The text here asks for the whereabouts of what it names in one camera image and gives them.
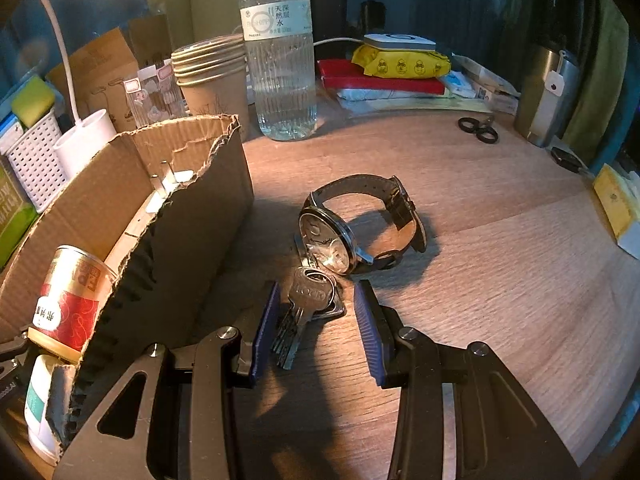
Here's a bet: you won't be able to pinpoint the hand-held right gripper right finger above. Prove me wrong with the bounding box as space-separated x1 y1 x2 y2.
352 280 583 480

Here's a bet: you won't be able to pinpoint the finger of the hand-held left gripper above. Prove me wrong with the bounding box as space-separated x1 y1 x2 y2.
0 331 31 378

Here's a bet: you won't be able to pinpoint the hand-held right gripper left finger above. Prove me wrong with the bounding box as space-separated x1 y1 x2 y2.
52 280 281 480

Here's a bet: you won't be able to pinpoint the white bottle with green label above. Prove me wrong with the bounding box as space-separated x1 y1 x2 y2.
24 354 76 466

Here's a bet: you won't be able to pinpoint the silver key bunch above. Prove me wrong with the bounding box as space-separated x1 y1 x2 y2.
271 266 347 371

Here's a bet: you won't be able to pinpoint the red and gold can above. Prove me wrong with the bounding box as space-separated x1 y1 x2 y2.
27 245 118 365

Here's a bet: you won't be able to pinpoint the wristwatch with dark leather strap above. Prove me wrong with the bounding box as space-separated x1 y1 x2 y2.
298 174 428 276

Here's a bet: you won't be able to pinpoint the brown cardboard box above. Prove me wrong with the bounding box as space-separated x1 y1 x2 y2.
0 114 256 461

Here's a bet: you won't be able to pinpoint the white power plug adapter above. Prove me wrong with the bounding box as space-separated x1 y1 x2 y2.
149 160 198 201

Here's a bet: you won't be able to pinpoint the green carton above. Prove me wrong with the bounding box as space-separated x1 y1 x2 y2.
0 162 41 268

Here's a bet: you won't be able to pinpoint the white woven plastic basket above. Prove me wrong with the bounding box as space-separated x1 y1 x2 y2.
7 110 68 213

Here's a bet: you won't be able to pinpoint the white desk lamp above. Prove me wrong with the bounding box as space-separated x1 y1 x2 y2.
30 0 118 181

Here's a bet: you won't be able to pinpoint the clear plastic document packet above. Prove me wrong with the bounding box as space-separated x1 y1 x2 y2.
337 87 493 113

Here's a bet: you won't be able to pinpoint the stack of brown paper cups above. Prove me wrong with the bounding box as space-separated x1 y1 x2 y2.
171 34 251 143

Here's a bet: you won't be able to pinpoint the yellow-green sponge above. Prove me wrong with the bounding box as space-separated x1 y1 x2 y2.
11 76 55 128

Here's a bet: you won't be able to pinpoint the clear plastic water bottle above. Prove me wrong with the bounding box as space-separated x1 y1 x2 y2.
236 0 319 142

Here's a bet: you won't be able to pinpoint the red book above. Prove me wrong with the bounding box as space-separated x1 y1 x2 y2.
318 58 446 96

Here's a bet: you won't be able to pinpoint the glass cup with pink flowers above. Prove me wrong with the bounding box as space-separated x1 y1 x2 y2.
122 62 188 128

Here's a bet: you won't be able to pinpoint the black key fob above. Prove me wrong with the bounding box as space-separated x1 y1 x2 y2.
550 146 583 171

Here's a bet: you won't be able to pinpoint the yellow wet wipes packet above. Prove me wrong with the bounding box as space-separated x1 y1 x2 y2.
350 44 452 80

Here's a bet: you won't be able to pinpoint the white medicine box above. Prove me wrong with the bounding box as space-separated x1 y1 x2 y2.
452 55 521 111

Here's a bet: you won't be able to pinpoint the yellow tissue box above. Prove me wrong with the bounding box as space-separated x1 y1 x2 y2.
592 162 640 261

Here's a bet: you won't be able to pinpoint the steel tumbler with tag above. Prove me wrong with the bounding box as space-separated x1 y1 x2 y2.
514 42 581 148

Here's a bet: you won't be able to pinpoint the brown lamp packaging box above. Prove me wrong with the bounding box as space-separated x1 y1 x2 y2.
47 12 173 133

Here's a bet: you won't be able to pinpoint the green hanging garment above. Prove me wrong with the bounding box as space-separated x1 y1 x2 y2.
565 0 632 167

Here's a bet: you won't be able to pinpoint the black-handled scissors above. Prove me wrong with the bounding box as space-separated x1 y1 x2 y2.
457 115 501 145

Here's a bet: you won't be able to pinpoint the white wireless charger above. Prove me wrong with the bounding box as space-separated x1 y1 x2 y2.
362 32 436 54

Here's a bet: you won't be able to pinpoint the white charging cable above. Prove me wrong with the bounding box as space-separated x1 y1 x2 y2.
314 36 365 49

